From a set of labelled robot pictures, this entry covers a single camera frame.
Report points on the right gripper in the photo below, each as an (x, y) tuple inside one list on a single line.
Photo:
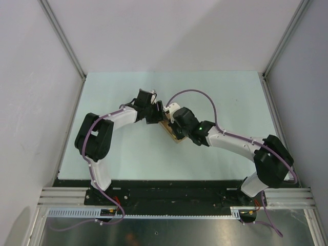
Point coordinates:
[(173, 126)]

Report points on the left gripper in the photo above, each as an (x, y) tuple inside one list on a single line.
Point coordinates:
[(159, 115)]

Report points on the brown cardboard express box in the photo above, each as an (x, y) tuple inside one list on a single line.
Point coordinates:
[(171, 129)]

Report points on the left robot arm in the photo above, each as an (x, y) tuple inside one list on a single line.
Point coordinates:
[(93, 140)]

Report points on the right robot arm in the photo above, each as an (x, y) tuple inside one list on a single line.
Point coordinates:
[(271, 158)]

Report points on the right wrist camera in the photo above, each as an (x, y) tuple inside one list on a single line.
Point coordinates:
[(170, 110)]

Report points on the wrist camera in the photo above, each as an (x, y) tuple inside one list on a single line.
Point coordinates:
[(153, 97), (170, 110)]

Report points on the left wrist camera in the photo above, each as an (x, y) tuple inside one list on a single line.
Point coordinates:
[(153, 97)]

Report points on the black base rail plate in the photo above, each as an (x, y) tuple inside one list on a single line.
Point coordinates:
[(165, 197)]

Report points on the right aluminium frame post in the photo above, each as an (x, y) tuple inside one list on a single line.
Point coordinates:
[(287, 35)]

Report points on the aluminium frame post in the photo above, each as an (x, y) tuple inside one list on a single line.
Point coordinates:
[(58, 30), (287, 35)]

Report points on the grey slotted cable duct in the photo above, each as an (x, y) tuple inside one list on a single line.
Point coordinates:
[(98, 213)]

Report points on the left aluminium frame post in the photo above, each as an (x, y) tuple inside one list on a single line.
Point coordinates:
[(58, 30)]

